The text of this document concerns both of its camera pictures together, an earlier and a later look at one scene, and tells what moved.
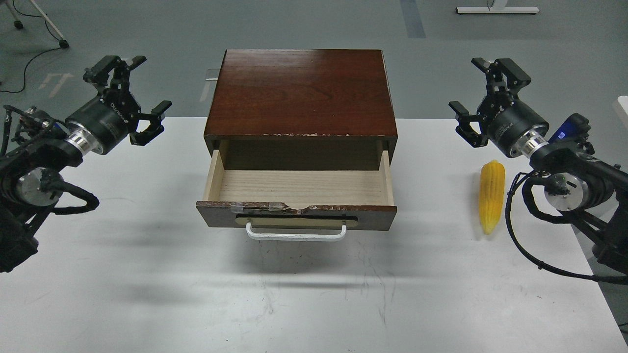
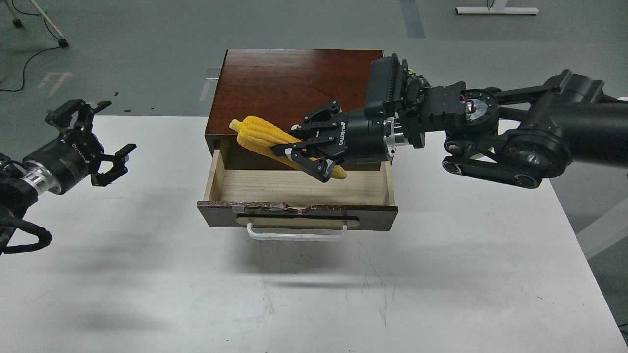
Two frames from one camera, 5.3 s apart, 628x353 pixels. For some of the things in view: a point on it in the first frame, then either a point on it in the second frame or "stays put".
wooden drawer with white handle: [297, 204] stays put
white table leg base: [498, 6] stays put
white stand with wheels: [18, 23] stays put
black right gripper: [516, 128] -> [360, 138]
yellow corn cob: [491, 189] -> [260, 137]
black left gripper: [102, 124] -> [74, 154]
